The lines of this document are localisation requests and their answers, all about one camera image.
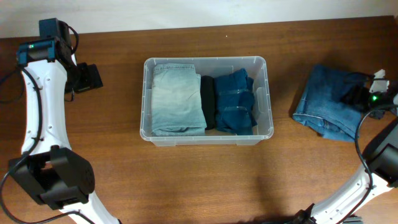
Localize black taped garment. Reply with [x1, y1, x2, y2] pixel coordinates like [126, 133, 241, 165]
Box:
[200, 76, 216, 130]

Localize clear plastic storage bin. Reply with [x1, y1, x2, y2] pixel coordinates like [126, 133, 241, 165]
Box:
[139, 56, 274, 147]

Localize blue taped shirt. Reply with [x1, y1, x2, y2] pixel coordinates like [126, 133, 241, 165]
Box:
[214, 68, 257, 136]

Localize light blue jeans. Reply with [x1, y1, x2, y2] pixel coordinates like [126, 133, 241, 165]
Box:
[151, 63, 206, 137]

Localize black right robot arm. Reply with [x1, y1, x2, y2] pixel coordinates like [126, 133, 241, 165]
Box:
[292, 65, 397, 223]

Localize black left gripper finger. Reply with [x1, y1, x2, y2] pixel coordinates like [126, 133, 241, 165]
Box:
[74, 63, 93, 93]
[88, 64, 103, 89]

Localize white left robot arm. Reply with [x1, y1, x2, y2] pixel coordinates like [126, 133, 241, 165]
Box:
[6, 34, 120, 223]

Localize dark blue jeans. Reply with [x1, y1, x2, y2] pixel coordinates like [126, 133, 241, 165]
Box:
[292, 65, 366, 142]

